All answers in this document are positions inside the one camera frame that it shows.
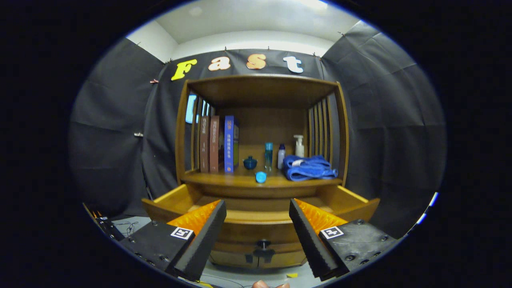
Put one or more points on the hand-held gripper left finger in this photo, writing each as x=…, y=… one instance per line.
x=206, y=236

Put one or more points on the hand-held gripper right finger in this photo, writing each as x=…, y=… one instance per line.
x=310, y=240

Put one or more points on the wooden drawer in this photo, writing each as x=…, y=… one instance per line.
x=248, y=232

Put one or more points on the blue and white cosmetic tube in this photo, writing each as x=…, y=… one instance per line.
x=260, y=177

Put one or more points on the wooden cabinet door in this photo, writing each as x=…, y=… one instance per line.
x=232, y=260
x=284, y=260

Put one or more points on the wooden cabinet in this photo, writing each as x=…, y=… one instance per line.
x=260, y=92

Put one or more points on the folded blue towel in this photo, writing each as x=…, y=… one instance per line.
x=310, y=168

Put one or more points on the small dark blue lidded pot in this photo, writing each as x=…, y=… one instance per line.
x=250, y=163

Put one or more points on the small white bottle blue cap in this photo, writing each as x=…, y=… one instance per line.
x=281, y=158

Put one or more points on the brown book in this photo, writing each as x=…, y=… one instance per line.
x=204, y=144
x=214, y=144

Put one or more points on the white pump bottle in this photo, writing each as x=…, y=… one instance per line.
x=299, y=148

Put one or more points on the teal glass bottle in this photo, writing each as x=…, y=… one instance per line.
x=268, y=156

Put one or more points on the blue book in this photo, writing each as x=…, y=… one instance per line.
x=228, y=144

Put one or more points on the black backdrop cloth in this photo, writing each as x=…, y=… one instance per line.
x=380, y=120

